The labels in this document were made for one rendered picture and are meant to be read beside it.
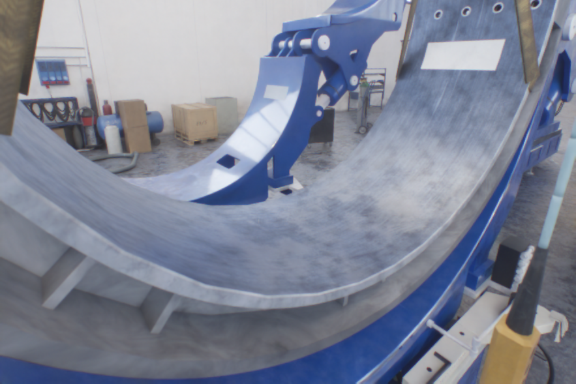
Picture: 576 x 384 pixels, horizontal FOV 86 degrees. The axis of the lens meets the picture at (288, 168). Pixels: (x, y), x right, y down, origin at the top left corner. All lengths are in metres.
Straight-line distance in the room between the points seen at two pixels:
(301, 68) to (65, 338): 2.78
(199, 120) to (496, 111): 7.50
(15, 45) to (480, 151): 1.57
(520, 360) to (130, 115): 7.82
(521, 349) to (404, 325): 0.73
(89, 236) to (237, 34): 10.45
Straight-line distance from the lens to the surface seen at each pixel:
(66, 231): 0.54
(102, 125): 8.50
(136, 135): 8.15
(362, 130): 9.68
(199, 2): 10.42
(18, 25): 0.52
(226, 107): 9.76
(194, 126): 8.49
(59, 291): 0.68
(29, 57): 1.13
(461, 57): 1.95
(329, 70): 3.75
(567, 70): 2.65
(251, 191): 2.98
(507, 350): 0.90
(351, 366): 1.38
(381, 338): 1.49
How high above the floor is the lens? 2.04
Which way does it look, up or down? 19 degrees down
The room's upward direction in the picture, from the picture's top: straight up
